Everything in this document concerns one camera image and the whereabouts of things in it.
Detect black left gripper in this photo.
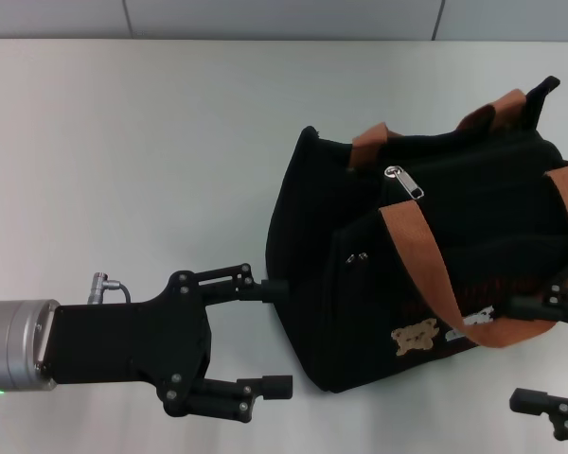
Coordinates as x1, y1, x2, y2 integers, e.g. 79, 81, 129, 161
50, 263, 294, 423

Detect black food bag brown straps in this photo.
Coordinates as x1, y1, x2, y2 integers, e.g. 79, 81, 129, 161
263, 75, 568, 393

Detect silver zipper pull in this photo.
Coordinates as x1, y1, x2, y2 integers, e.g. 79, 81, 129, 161
383, 164, 428, 201

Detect left gripper cable with connector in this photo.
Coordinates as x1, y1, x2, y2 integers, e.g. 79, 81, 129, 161
92, 271, 134, 305

